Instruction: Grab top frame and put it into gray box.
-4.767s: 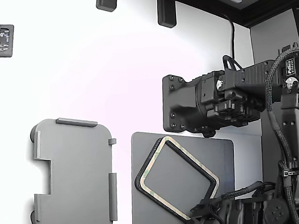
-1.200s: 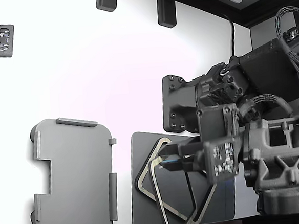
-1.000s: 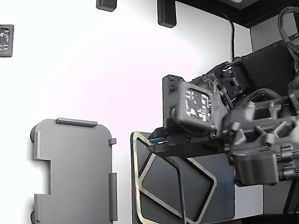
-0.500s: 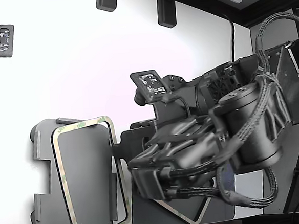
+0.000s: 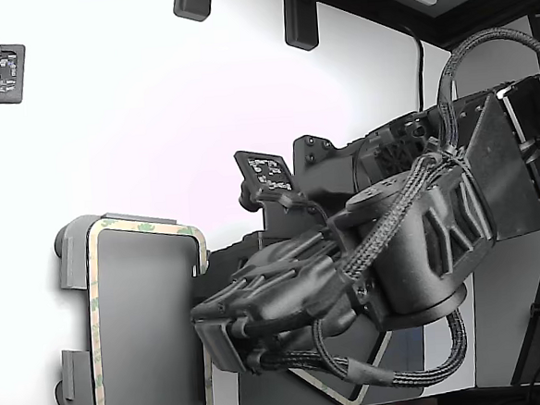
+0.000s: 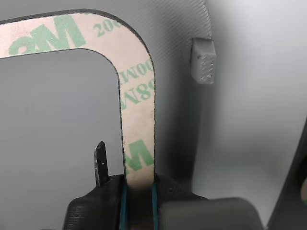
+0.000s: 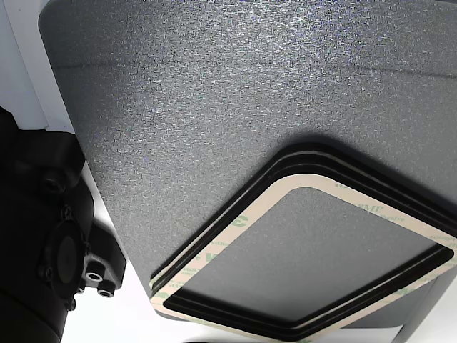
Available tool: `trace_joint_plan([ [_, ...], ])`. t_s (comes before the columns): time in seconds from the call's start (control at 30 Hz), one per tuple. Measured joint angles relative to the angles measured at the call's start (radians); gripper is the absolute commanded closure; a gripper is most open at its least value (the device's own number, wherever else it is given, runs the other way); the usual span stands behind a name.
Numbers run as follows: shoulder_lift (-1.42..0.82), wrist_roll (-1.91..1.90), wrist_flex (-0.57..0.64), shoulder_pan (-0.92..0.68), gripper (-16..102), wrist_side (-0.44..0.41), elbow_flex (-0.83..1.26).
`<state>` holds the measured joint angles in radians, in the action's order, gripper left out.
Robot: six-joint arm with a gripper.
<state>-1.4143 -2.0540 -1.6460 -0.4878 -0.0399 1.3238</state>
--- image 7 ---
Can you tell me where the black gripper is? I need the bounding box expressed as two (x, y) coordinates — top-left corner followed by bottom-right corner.
(0, 106), (127, 343)

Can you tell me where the dark gray textured mat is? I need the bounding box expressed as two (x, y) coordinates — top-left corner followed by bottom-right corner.
(38, 0), (457, 333)

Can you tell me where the black frame with beige liner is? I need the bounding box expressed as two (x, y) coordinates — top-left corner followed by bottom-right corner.
(148, 141), (457, 290)
(149, 173), (457, 343)

